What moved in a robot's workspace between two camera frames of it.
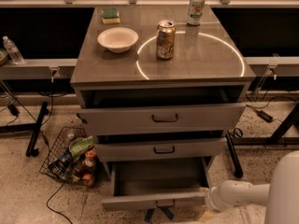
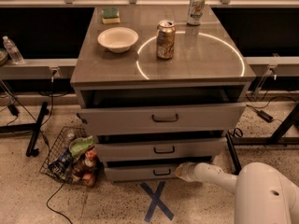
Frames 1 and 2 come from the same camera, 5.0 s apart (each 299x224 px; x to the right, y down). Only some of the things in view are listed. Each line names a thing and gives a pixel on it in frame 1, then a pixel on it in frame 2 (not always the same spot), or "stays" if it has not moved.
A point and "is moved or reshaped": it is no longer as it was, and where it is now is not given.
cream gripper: (215, 198) -> (192, 171)
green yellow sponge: (110, 16) stays
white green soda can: (196, 7) stays
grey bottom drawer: (154, 182) is moved or reshaped
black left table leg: (31, 149) stays
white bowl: (118, 39) stays
